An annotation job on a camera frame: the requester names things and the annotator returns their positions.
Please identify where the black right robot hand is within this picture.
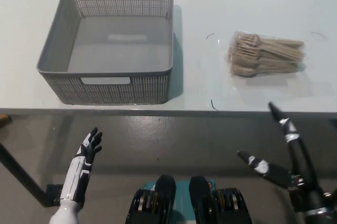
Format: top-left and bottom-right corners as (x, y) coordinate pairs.
(237, 101), (330, 210)

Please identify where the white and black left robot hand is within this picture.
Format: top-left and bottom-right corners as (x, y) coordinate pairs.
(60, 127), (103, 205)

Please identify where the clear bag of wooden cutlery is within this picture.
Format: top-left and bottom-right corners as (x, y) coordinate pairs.
(224, 30), (308, 79)

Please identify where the grey perforated plastic basket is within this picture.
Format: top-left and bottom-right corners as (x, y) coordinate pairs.
(36, 0), (174, 106)

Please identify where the black and teal robot body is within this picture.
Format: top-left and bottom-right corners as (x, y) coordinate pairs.
(126, 174), (253, 224)

